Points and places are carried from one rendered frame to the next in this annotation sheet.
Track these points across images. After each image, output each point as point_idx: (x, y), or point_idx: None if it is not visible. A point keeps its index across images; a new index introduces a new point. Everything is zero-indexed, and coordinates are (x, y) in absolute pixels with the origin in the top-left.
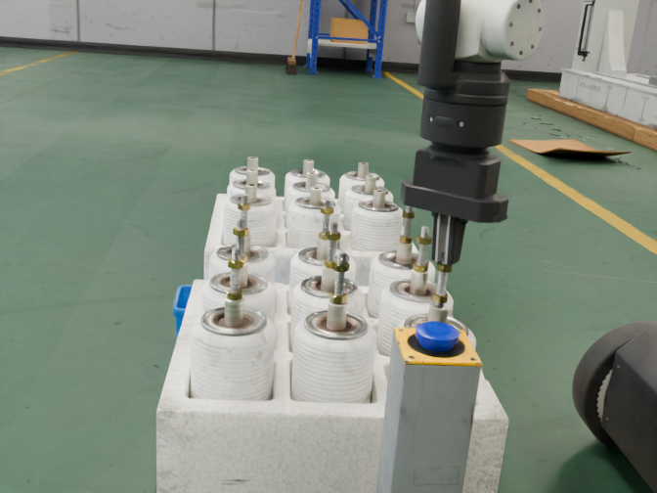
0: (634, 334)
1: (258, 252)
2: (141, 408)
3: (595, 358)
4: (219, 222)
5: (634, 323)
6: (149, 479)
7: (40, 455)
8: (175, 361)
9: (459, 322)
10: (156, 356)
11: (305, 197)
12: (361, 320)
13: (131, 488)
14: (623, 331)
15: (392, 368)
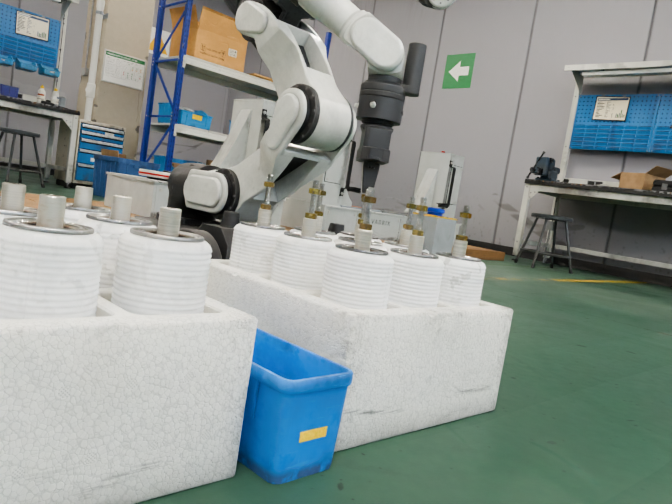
0: (209, 236)
1: (349, 246)
2: (417, 463)
3: (217, 258)
4: (98, 319)
5: (195, 232)
6: (468, 429)
7: (545, 481)
8: (474, 309)
9: (343, 231)
10: (319, 496)
11: (100, 217)
12: (388, 241)
13: (485, 431)
14: (204, 237)
15: (440, 233)
